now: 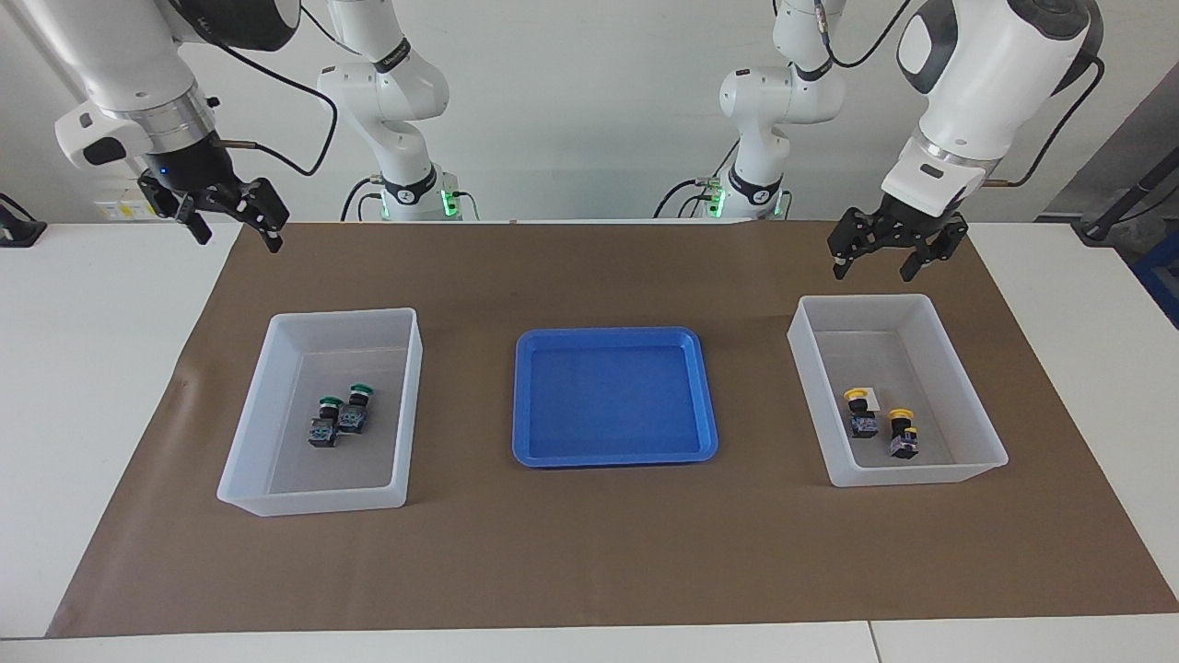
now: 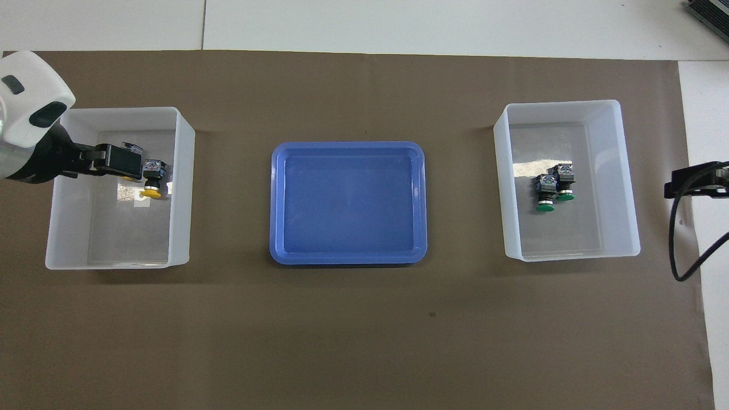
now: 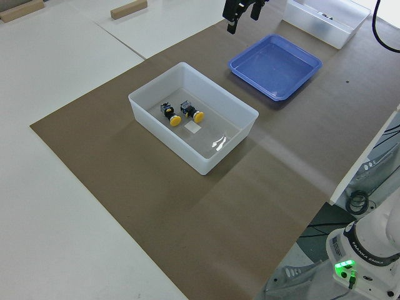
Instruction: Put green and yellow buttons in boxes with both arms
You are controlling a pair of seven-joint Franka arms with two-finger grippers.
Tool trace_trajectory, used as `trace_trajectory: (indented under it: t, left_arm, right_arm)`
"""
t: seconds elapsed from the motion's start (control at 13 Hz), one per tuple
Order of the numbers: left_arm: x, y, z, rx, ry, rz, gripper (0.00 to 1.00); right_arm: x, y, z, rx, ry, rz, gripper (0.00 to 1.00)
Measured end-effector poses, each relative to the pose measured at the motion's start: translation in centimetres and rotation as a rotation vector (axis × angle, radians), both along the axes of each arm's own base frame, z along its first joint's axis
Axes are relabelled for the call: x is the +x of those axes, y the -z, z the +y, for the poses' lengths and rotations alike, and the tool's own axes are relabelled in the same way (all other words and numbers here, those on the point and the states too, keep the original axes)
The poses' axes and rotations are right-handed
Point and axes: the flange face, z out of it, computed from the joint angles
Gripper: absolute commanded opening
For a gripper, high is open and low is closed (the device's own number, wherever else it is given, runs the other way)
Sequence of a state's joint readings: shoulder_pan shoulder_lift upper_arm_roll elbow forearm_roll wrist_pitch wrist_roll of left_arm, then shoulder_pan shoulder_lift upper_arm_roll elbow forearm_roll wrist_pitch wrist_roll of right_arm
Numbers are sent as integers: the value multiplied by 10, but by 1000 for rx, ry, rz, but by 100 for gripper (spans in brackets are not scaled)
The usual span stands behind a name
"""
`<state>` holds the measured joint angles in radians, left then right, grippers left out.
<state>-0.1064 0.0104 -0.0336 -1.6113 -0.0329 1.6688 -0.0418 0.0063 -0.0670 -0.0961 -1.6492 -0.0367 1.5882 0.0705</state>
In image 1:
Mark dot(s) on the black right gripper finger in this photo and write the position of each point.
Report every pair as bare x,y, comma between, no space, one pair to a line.
267,207
175,204

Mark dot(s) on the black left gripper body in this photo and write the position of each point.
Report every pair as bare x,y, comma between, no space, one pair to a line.
907,221

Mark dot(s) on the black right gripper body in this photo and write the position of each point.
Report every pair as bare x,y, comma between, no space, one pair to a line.
189,166

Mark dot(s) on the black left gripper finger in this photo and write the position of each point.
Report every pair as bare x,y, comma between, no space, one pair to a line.
949,238
852,235

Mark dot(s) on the yellow push button switch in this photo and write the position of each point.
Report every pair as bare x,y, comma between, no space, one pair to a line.
863,425
904,444

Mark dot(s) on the green push button switch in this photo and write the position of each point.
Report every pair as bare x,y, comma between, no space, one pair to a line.
352,421
322,433

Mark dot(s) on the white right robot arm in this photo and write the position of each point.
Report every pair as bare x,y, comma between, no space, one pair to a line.
120,55

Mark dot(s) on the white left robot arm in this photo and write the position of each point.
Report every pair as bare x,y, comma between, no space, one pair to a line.
976,64

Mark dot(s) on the translucent white plastic box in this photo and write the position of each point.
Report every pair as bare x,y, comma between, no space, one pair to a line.
322,479
829,368

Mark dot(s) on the black table clamp device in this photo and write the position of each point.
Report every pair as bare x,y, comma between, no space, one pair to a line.
18,228

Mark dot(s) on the black metal stand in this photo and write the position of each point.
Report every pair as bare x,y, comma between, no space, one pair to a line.
1110,216

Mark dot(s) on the blue crate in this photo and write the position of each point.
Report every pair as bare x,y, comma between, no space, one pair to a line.
1162,285

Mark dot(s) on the blue plastic tray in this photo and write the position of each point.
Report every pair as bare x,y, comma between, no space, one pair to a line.
608,405

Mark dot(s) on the brown table mat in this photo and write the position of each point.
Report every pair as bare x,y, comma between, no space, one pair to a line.
589,552

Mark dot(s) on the white wall socket panel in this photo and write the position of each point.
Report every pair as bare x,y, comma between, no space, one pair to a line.
124,207

